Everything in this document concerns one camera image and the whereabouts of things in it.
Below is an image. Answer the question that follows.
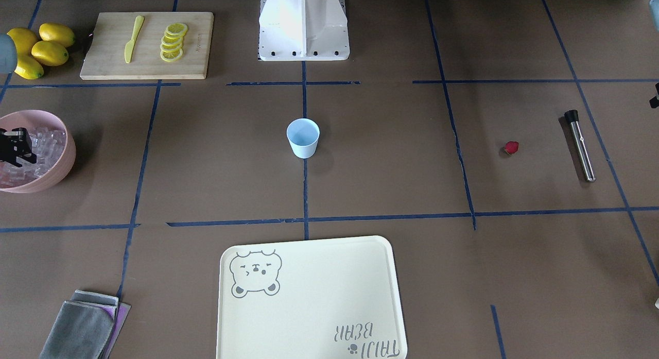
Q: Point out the grey folded cloth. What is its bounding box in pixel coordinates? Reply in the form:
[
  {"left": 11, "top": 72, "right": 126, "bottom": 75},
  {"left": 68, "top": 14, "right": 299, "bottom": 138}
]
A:
[{"left": 39, "top": 289, "right": 118, "bottom": 358}]

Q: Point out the pink bowl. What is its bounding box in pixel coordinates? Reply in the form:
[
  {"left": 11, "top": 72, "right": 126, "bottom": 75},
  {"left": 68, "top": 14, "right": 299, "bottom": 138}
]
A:
[{"left": 1, "top": 110, "right": 76, "bottom": 193}]

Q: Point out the lemon slices row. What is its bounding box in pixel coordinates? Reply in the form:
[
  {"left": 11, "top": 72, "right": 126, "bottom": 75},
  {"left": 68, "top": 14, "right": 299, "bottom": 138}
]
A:
[{"left": 160, "top": 23, "right": 188, "bottom": 62}]

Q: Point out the yellow lemon top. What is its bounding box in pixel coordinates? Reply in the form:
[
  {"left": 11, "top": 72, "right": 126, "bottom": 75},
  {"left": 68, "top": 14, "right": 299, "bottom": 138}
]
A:
[
  {"left": 6, "top": 27, "right": 40, "bottom": 55},
  {"left": 39, "top": 23, "right": 76, "bottom": 48}
]

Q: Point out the light blue plastic cup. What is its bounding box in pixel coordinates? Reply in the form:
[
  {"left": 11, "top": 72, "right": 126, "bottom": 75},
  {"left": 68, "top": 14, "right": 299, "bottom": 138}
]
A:
[{"left": 286, "top": 118, "right": 320, "bottom": 159}]

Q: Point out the pile of ice cubes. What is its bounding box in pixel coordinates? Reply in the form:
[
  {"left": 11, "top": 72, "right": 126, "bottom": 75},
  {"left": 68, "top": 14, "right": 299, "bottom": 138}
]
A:
[{"left": 1, "top": 127, "right": 66, "bottom": 188}]

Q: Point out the yellow plastic knife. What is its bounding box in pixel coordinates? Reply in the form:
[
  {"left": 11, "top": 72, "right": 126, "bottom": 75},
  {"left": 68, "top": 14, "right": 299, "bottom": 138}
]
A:
[{"left": 123, "top": 15, "right": 145, "bottom": 64}]

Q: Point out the yellow lemon bottom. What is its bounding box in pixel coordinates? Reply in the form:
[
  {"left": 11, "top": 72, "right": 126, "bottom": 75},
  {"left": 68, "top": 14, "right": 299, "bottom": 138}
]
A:
[{"left": 14, "top": 54, "right": 44, "bottom": 80}]

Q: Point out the wooden cutting board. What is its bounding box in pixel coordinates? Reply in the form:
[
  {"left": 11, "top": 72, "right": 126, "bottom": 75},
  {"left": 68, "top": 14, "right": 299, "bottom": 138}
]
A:
[{"left": 80, "top": 12, "right": 214, "bottom": 80}]

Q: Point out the red strawberry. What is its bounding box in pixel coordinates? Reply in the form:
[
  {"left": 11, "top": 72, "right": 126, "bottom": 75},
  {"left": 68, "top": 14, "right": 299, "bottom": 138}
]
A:
[{"left": 503, "top": 141, "right": 519, "bottom": 156}]

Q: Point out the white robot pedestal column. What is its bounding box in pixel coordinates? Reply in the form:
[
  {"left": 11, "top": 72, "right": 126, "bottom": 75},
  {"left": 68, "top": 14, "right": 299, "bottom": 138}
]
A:
[{"left": 257, "top": 0, "right": 351, "bottom": 62}]

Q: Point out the steel muddler black head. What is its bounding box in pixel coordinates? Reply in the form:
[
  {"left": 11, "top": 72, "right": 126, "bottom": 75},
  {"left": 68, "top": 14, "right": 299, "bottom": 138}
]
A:
[{"left": 563, "top": 110, "right": 596, "bottom": 182}]

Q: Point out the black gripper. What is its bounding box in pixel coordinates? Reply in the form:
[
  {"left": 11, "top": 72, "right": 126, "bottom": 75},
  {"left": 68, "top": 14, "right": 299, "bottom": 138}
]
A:
[{"left": 1, "top": 128, "right": 38, "bottom": 167}]

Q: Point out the yellow lemon middle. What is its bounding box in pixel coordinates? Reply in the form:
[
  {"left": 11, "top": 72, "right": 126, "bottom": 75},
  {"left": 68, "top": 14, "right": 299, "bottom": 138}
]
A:
[{"left": 31, "top": 41, "right": 69, "bottom": 66}]

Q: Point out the yellow lemon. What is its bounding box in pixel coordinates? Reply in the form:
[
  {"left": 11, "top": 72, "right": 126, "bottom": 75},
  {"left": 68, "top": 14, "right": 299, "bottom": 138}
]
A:
[
  {"left": 14, "top": 54, "right": 44, "bottom": 80},
  {"left": 31, "top": 41, "right": 69, "bottom": 66},
  {"left": 39, "top": 23, "right": 76, "bottom": 48},
  {"left": 6, "top": 27, "right": 40, "bottom": 55}
]

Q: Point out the cream bear serving tray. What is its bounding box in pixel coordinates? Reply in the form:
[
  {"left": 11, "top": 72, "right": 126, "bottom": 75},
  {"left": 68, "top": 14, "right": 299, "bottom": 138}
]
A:
[{"left": 216, "top": 235, "right": 409, "bottom": 358}]

